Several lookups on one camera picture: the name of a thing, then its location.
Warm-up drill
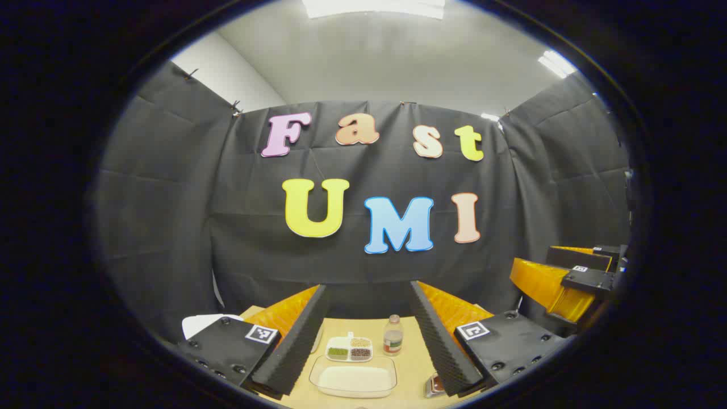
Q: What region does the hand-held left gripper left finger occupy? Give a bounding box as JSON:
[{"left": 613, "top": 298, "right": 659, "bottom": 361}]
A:
[{"left": 177, "top": 284, "right": 331, "bottom": 399}]

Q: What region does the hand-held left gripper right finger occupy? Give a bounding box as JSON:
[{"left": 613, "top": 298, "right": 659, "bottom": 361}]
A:
[{"left": 409, "top": 280, "right": 571, "bottom": 398}]

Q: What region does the white rice cooker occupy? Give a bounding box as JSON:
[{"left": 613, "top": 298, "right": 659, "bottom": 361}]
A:
[{"left": 182, "top": 314, "right": 245, "bottom": 341}]

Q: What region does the clear plastic rice container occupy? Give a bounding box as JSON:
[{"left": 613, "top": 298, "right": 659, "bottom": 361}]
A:
[{"left": 309, "top": 354, "right": 398, "bottom": 399}]

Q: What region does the clear plastic bottle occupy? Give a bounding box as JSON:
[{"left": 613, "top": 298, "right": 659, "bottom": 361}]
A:
[{"left": 383, "top": 314, "right": 404, "bottom": 357}]

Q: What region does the white divided grain dish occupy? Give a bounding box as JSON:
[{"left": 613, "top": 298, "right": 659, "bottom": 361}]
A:
[{"left": 325, "top": 332, "right": 374, "bottom": 363}]

